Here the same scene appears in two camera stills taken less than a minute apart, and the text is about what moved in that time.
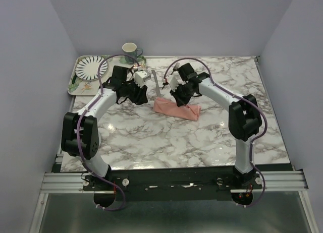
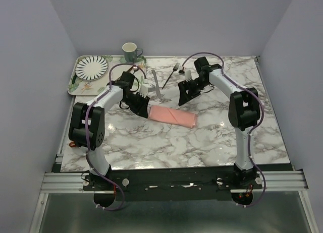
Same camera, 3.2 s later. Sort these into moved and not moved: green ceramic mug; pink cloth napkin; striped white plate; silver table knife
Moved: pink cloth napkin
Not moved: striped white plate; green ceramic mug; silver table knife
